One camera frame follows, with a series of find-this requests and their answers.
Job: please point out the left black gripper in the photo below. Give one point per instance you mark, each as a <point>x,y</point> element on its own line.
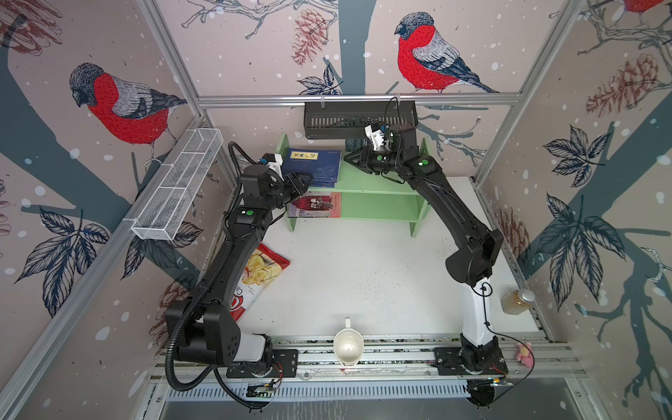
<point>295,184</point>

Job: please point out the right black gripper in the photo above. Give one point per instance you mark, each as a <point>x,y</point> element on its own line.
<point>367,159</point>

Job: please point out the pink red illustrated book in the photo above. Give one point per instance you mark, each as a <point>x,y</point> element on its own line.
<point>316,205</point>

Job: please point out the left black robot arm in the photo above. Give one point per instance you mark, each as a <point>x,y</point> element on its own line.
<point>202,329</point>

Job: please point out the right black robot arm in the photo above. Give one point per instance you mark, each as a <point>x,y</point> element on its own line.
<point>394,149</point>

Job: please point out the green wooden two-tier shelf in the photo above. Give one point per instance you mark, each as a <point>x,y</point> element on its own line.
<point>371,197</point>

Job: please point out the black hanging slotted basket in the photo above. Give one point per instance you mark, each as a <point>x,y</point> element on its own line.
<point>348,120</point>

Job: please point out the red snack bag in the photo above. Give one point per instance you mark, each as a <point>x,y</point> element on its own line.
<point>261,270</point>

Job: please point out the white ceramic pitcher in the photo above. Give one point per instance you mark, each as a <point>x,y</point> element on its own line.
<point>348,345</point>

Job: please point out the amber bottle white cap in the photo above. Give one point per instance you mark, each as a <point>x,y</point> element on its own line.
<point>518,301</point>

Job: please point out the small circuit board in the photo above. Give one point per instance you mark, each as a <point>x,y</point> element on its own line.
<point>260,391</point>

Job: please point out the pink small toy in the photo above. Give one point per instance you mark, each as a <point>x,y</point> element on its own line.
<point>525,356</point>

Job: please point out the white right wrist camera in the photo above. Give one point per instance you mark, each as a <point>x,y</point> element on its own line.
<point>376,134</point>

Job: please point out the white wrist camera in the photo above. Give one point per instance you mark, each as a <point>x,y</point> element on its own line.
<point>274,161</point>
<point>376,134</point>

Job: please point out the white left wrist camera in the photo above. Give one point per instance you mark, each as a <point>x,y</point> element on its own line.
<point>274,161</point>

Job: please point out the white wire mesh tray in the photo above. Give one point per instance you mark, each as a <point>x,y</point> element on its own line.
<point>167,208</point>

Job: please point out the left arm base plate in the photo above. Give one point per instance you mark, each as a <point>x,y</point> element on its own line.
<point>283,364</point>

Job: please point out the aluminium mounting rail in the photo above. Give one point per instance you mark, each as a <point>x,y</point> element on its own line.
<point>394,359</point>

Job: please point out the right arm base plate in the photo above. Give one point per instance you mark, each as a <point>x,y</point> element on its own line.
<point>469,362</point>

